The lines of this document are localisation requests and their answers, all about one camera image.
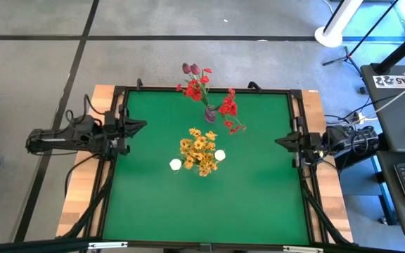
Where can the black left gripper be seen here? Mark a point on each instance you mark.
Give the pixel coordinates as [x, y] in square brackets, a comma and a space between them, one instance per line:
[116, 128]

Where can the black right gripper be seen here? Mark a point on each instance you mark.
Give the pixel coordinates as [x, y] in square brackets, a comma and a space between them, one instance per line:
[309, 142]

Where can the yellow artificial flower bunch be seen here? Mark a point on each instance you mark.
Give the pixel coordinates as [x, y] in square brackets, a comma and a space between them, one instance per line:
[186, 145]
[207, 167]

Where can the white artificial tulip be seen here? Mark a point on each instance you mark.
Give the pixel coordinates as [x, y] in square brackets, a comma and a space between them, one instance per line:
[220, 155]
[175, 164]

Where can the red artificial flower bunch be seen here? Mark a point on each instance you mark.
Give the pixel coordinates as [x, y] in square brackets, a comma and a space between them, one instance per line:
[193, 92]
[229, 108]

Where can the dark red artificial tulip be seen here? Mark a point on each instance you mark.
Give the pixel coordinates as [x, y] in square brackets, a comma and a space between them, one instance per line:
[195, 69]
[186, 67]

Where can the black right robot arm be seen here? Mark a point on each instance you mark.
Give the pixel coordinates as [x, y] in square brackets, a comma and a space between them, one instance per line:
[350, 142]

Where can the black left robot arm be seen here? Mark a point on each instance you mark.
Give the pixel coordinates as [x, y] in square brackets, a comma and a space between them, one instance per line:
[65, 138]

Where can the pink ribbed glass vase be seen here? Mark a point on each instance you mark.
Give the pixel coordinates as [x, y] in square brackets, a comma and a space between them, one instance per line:
[210, 115]

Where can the white power strip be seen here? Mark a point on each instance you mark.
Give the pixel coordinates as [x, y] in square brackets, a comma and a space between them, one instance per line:
[359, 117]

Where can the black tripod stand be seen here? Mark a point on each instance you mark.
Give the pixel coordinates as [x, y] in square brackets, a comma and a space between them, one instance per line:
[347, 56]

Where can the white round pillar base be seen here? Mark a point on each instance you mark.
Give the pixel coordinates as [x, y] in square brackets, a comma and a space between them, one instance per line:
[329, 37]

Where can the white printed label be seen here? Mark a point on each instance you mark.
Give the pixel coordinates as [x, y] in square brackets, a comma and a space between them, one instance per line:
[389, 81]

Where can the grey keyboard desk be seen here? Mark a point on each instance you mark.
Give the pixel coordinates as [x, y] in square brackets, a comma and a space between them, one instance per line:
[399, 218]

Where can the black metal table frame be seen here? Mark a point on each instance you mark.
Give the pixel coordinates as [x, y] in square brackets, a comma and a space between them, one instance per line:
[258, 88]

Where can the silver metal bracket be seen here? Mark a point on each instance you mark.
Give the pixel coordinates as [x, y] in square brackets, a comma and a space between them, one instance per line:
[107, 245]
[302, 249]

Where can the black post with base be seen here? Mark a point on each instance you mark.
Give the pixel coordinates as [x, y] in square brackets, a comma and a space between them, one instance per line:
[399, 52]

